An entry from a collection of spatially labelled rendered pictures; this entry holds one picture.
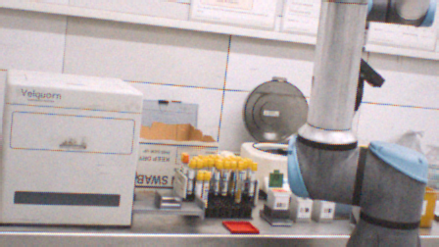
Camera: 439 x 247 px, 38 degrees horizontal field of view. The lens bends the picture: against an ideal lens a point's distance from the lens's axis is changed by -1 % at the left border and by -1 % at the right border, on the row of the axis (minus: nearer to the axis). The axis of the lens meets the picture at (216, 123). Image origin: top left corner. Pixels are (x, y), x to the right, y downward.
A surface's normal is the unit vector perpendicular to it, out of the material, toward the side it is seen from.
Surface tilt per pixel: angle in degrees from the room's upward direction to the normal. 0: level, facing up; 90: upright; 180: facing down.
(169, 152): 94
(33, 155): 90
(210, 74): 90
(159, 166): 88
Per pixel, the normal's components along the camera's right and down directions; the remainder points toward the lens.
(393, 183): -0.25, 0.11
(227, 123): 0.32, 0.18
